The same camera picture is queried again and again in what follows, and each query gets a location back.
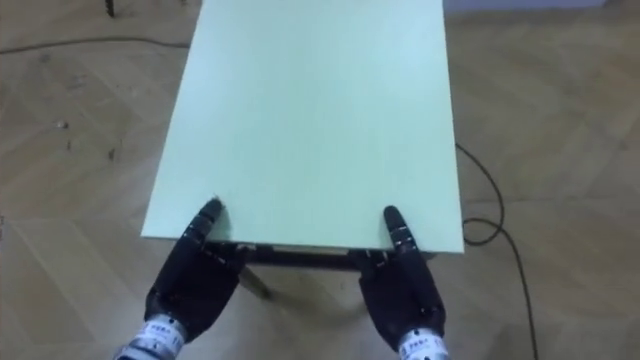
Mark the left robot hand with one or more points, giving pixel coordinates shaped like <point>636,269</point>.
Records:
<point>192,285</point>

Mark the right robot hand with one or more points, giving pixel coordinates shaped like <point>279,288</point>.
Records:
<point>400,295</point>

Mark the pale green table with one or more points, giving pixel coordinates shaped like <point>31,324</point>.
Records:
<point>310,125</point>

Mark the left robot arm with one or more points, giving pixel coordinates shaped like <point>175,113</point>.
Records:
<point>152,340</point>

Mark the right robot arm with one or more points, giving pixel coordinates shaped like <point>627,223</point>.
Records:
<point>422,346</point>

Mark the dark furniture leg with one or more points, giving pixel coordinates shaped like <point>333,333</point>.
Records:
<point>109,7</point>

